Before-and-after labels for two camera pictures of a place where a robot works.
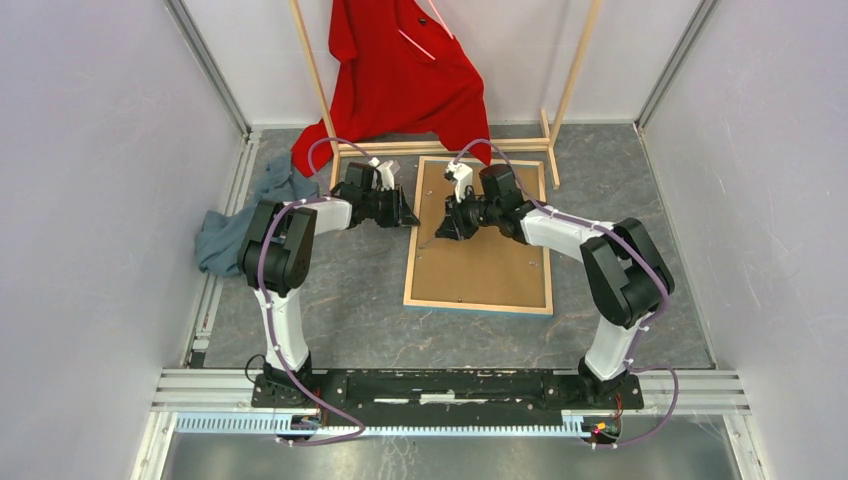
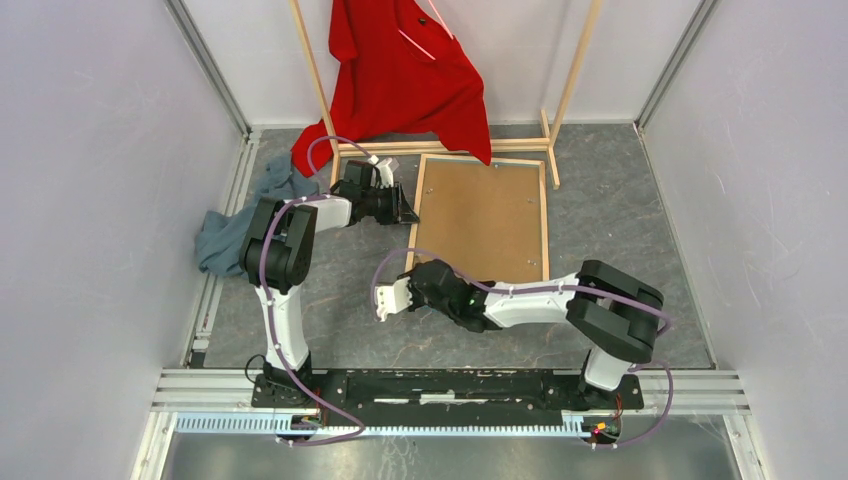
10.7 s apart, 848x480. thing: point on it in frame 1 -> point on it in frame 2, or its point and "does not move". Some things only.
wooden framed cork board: x=485 y=271 does not move
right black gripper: x=455 y=211 -> x=416 y=302
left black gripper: x=406 y=216 does not move
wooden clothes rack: x=361 y=147 does not move
